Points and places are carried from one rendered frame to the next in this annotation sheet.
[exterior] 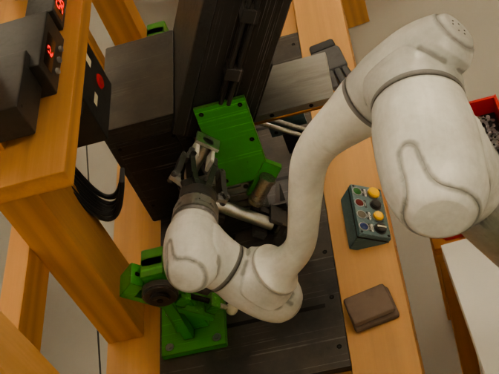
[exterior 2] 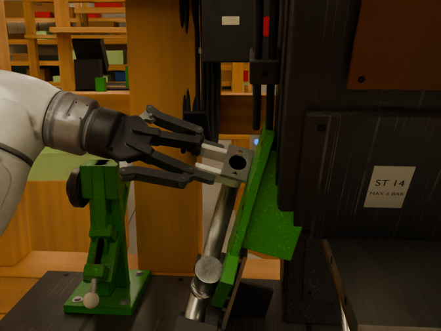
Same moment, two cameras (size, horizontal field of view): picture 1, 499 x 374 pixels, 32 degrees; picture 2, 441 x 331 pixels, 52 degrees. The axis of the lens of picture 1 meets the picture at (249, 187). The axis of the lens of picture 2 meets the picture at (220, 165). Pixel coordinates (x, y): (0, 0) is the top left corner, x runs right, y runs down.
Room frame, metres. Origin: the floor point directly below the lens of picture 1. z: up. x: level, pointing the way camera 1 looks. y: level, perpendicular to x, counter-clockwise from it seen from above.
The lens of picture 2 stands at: (1.23, -0.59, 1.37)
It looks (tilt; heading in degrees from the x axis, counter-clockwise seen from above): 14 degrees down; 80
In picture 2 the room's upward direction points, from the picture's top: straight up
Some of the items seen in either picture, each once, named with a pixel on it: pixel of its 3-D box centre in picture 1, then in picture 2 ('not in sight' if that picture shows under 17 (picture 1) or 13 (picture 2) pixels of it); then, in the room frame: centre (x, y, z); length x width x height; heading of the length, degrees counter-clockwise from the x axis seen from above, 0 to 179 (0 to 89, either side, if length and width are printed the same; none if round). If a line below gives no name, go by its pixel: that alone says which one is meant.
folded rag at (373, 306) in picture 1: (370, 307); not in sight; (1.00, -0.13, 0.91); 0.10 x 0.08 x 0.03; 86
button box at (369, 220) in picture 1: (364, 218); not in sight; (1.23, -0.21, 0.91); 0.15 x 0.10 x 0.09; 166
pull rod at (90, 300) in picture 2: (223, 306); (93, 288); (1.13, 0.16, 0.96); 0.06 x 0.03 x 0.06; 76
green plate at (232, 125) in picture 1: (232, 132); (270, 198); (1.40, -0.01, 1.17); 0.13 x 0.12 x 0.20; 166
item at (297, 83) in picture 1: (251, 99); (386, 250); (1.54, -0.09, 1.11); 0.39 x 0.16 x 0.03; 76
